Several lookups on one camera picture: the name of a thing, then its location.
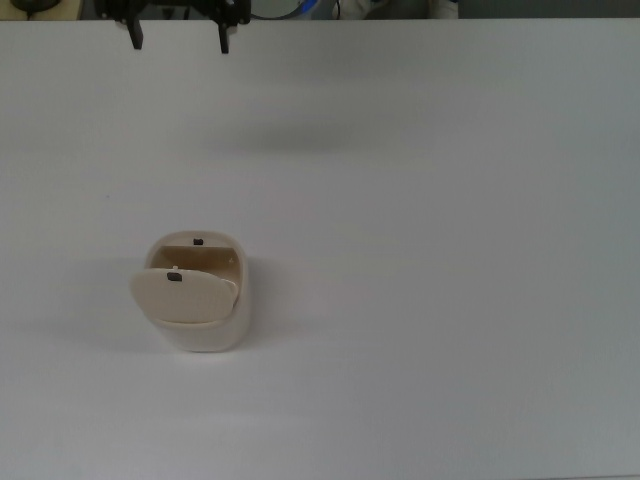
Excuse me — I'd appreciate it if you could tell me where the small cream lidded bin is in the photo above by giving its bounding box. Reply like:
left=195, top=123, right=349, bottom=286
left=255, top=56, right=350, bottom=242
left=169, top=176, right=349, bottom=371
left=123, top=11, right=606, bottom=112
left=129, top=230, right=251, bottom=354

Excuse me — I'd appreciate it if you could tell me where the beige board with black item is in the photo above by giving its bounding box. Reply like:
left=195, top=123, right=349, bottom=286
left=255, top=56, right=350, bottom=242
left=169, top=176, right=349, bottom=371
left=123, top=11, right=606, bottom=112
left=10, top=0, right=84, bottom=20

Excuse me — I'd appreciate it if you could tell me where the blue rimmed round object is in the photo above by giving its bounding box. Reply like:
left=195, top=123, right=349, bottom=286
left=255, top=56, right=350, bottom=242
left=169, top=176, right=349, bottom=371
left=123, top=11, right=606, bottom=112
left=250, top=0, right=341, bottom=20

